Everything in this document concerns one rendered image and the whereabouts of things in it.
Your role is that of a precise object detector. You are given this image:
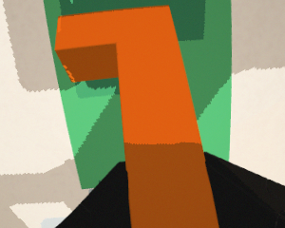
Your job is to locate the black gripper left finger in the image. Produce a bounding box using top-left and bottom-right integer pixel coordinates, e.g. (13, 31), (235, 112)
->
(55, 162), (131, 228)

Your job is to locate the orange l-shaped part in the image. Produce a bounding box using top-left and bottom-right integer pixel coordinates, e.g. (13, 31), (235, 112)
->
(55, 5), (219, 228)

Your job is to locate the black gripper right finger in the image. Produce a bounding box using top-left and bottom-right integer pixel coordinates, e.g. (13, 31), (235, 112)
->
(204, 152), (285, 228)

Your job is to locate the grey tray with l-shaped pocket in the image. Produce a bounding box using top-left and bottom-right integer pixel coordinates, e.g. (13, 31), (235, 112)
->
(44, 0), (233, 190)

